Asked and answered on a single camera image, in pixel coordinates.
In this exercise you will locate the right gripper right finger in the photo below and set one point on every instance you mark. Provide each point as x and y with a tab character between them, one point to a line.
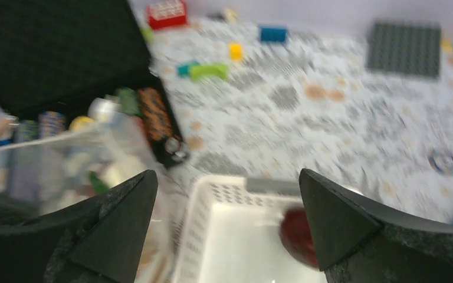
360	240

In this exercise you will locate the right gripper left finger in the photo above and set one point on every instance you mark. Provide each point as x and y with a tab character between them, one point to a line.
99	239

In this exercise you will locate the clear zip top bag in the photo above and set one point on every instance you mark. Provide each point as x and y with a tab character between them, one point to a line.
55	173

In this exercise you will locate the white perforated plastic basket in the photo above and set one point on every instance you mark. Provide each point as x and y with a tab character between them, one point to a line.
229	233

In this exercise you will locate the orange black chip stack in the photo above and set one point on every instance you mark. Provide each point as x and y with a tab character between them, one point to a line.
155	117

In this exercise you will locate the teal block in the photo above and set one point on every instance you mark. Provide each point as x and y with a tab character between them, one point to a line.
183	70

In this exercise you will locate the green curved block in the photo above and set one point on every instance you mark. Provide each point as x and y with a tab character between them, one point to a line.
196	72

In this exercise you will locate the black open case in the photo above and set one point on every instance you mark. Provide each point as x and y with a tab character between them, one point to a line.
60	55

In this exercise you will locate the grey lego baseplate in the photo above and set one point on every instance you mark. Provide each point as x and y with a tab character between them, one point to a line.
405	48

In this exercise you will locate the blue lego brick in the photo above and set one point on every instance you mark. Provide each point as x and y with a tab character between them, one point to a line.
273	34

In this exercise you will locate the yellow small block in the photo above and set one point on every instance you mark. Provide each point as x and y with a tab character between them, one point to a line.
235	52

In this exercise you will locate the red white toy block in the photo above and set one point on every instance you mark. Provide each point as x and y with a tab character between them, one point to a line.
167	14

